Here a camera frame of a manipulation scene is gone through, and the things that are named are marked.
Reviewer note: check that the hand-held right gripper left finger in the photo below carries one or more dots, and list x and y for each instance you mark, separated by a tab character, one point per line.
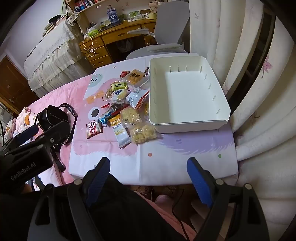
99	183

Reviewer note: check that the beige puffed snack packet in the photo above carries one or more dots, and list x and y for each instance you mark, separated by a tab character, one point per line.
142	134

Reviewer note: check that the white lace cover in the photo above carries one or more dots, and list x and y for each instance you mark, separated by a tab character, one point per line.
50	55

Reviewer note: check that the white floral curtain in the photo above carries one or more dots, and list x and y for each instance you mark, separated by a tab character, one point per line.
249	97

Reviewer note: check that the dark snack packet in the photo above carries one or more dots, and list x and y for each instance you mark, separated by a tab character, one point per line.
146	72

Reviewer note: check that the white oat packet orange label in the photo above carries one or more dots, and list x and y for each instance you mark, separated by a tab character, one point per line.
120	134

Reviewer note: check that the wooden desk with drawers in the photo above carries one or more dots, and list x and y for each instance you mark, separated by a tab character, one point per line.
115	34

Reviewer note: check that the black shoulder bag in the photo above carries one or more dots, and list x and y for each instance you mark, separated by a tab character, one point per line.
49	119

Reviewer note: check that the person's black clothing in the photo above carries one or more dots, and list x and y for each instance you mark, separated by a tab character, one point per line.
122	208

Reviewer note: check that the grey office chair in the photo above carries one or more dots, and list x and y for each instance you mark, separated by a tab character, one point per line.
166	25

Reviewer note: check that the green yellow snack packet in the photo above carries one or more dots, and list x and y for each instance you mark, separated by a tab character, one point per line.
119	86

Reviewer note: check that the white green plastic bag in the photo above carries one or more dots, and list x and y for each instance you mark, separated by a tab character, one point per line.
94	31

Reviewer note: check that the pale yellow puffed snack packet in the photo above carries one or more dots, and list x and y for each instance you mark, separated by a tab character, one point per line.
130	117

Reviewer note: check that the pink blanket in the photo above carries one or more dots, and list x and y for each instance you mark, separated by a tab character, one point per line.
57	97

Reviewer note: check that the blue paper gift bag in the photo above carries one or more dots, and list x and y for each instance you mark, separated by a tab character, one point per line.
112	15

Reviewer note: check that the wooden desk hutch shelf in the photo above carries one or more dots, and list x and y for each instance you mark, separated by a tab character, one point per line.
92	5

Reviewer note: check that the blue white snack packet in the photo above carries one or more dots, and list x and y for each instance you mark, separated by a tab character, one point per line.
105	118

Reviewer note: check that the dark window frame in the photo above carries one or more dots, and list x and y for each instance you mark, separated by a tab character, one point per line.
261	46

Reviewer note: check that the red brown chocolate packet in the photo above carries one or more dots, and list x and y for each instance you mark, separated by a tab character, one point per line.
94	129

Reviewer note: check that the white plastic storage box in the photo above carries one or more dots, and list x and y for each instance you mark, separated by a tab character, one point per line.
185	92

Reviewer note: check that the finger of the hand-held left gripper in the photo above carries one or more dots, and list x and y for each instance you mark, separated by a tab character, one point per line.
55	136
27	134

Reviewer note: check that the clear nut snack packet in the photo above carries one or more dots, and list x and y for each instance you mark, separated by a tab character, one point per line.
108	93

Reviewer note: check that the black trash bag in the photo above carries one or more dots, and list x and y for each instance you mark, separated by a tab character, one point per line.
124	45

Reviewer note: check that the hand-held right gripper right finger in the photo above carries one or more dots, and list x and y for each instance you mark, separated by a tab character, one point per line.
200	183

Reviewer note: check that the orange cake packet black label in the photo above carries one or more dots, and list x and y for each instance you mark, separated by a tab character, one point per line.
134	77

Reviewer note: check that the pale yellow mug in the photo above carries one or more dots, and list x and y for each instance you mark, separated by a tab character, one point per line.
152	15

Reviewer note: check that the cartoon printed cloth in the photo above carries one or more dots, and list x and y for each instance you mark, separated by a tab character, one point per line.
20	118

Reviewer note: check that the blueberry print cake packet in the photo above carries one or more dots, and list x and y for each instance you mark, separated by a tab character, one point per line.
118	95

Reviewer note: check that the white red striped snack packet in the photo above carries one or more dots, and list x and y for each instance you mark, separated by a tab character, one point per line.
136	98

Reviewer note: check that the small red snack packet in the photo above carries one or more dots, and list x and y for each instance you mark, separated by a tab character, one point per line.
124	74

